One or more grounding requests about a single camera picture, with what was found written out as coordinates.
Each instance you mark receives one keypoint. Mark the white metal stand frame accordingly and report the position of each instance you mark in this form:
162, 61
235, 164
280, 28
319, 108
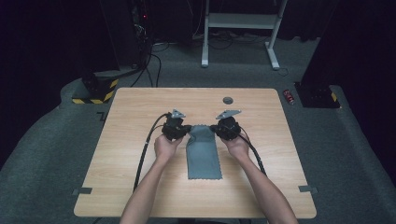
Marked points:
239, 21

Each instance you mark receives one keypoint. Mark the person's left hand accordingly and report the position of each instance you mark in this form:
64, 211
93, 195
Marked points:
166, 151

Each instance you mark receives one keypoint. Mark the grey round table grommet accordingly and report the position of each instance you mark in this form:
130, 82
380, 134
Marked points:
228, 100

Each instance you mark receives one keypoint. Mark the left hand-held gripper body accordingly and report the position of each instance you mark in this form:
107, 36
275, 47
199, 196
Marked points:
174, 129

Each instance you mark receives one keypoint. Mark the person's right hand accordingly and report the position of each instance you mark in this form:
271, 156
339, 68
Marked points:
239, 149

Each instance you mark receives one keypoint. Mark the black stand base yellow mark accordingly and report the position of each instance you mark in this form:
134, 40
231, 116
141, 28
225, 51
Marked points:
316, 96

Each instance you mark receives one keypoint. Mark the dark computer tower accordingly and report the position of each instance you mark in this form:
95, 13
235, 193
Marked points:
127, 34

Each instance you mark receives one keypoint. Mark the black yellow striped stand base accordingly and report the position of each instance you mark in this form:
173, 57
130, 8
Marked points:
96, 91

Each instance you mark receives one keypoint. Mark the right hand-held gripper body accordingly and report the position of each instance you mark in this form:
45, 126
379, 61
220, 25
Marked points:
228, 129

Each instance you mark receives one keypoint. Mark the grey cloth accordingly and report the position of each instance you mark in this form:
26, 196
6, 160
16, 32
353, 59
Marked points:
202, 155

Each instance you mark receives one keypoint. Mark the black tape floor mark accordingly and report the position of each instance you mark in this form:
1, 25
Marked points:
102, 117

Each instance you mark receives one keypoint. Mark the grey tape piece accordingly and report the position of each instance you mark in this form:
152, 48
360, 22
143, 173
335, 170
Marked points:
82, 191
307, 188

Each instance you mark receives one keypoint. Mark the red can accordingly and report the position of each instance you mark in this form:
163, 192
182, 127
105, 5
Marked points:
288, 96

